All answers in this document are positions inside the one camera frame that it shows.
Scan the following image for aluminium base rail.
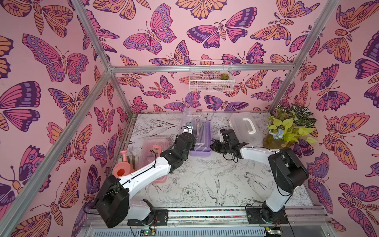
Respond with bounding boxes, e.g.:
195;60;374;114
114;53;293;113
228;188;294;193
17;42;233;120
84;206;329;237

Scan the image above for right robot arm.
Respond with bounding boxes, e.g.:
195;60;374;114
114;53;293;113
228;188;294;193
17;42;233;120
210;129;310;224

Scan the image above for white toolbox clear lid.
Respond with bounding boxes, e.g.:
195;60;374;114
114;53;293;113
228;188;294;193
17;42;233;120
229;112;263;146

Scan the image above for pink watering can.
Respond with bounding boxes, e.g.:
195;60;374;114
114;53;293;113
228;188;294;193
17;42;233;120
113;150;135;178

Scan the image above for purple toolbox clear lid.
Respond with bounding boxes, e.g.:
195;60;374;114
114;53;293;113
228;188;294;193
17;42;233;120
180;108;212;157

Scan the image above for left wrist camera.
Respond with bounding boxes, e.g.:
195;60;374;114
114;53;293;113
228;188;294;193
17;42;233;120
181;125;196;137

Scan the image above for small succulent in basket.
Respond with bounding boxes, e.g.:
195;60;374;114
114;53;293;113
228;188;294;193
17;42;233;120
219;73;230;81

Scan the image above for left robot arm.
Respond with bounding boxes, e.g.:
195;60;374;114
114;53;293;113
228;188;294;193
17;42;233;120
94;132;196;228

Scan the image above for pink toolbox clear lid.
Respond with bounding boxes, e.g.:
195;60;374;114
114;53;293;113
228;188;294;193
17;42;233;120
138;137;169;169

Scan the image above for potted green plant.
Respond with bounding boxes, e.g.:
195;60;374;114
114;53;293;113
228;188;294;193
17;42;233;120
263;104;317;158

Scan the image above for white wire basket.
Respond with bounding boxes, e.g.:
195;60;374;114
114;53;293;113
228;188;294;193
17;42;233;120
188;64;235;93

